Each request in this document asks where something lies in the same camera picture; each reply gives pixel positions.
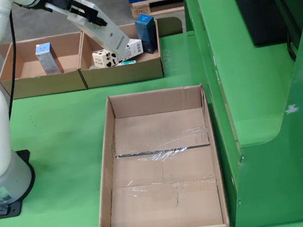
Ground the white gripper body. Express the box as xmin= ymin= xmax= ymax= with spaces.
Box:
xmin=44 ymin=0 xmax=73 ymax=22

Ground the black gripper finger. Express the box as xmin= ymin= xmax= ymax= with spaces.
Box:
xmin=52 ymin=0 xmax=109 ymax=32

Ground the tall white carton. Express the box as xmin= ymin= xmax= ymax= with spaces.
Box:
xmin=65 ymin=0 xmax=132 ymax=64

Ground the open cardboard box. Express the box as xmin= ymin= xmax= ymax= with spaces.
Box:
xmin=0 ymin=31 xmax=89 ymax=101

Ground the large cardboard tray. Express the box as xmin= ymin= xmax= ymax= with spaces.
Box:
xmin=83 ymin=82 xmax=231 ymax=227

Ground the cow print white carton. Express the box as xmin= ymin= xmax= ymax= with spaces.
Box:
xmin=90 ymin=38 xmax=146 ymax=70

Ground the light blue white carton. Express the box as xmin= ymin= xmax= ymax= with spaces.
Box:
xmin=34 ymin=41 xmax=65 ymax=77

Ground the wooden pallet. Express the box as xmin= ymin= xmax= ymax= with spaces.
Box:
xmin=129 ymin=0 xmax=186 ymax=20

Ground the dark blue carton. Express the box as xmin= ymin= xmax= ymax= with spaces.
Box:
xmin=134 ymin=12 xmax=159 ymax=56

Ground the flat teal white carton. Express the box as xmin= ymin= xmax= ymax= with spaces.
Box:
xmin=115 ymin=59 xmax=137 ymax=67

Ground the green rounded end plate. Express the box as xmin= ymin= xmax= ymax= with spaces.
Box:
xmin=156 ymin=15 xmax=184 ymax=38

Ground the black flat panel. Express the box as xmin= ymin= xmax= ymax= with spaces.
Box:
xmin=227 ymin=0 xmax=303 ymax=50

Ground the green machine housing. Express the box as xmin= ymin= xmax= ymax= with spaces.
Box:
xmin=182 ymin=0 xmax=303 ymax=227

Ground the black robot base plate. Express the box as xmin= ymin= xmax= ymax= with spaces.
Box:
xmin=0 ymin=149 xmax=40 ymax=219

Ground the black cable on housing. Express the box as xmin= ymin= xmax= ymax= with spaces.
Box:
xmin=284 ymin=30 xmax=299 ymax=62

